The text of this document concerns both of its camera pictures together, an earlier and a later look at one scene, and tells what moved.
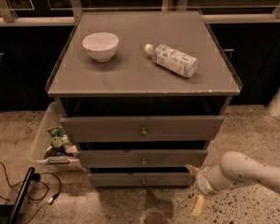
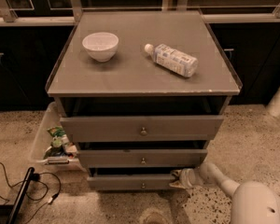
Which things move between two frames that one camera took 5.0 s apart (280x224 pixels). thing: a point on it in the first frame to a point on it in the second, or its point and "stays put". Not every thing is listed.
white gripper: (203, 179) to (189, 176)
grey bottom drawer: (140, 179) stays put
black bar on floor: (21, 196) stays put
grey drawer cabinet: (142, 94) stays put
